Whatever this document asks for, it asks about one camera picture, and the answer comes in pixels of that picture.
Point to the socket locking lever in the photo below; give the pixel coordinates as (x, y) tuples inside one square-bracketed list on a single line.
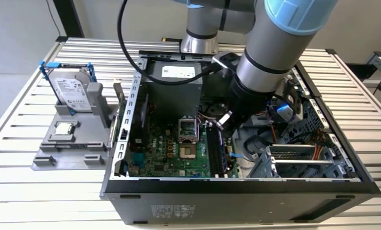
[(198, 131)]

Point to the grey parts rack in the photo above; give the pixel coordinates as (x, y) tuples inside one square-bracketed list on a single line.
[(81, 134)]

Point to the blue disk carrier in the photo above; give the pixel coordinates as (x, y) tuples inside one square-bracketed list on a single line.
[(52, 65)]

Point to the silver hard disk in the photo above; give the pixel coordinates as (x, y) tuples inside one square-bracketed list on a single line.
[(70, 91)]

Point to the silver CPU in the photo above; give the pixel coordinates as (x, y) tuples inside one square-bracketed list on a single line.
[(64, 129)]

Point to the graphics card with bracket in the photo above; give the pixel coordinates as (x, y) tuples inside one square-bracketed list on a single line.
[(121, 105)]

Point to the black open PC case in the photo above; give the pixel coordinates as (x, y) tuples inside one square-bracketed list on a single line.
[(209, 206)]

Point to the silver perforated drive cage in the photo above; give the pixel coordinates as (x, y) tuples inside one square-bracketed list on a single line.
[(291, 153)]

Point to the small yellow black tag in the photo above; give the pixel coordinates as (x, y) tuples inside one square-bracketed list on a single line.
[(166, 39)]

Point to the black bracket beside table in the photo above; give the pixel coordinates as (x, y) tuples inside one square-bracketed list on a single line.
[(362, 70)]

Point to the grey metal disk bay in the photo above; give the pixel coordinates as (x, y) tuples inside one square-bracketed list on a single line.
[(257, 122)]

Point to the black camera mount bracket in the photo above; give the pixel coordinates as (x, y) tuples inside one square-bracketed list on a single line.
[(225, 60)]

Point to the CPU socket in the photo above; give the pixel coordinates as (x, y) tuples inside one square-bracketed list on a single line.
[(188, 151)]

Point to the black post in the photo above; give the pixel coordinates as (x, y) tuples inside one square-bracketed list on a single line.
[(68, 19)]

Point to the green motherboard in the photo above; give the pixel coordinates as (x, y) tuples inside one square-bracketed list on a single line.
[(164, 165)]

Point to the grey power supply unit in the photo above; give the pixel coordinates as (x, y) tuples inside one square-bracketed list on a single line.
[(170, 100)]

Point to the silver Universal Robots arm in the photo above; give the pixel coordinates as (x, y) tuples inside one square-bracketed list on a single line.
[(273, 60)]

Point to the black round case speaker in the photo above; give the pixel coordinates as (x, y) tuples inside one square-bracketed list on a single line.
[(215, 109)]

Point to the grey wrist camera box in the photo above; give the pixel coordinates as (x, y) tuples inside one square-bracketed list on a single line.
[(286, 113)]

